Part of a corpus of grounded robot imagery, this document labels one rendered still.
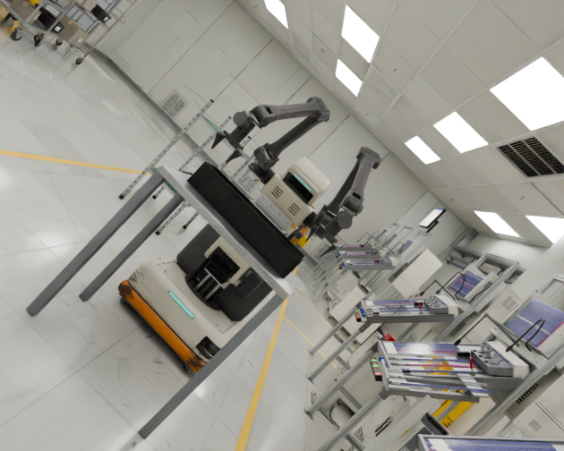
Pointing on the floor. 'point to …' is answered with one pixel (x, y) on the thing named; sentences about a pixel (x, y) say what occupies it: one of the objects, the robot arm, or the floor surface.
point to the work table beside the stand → (283, 286)
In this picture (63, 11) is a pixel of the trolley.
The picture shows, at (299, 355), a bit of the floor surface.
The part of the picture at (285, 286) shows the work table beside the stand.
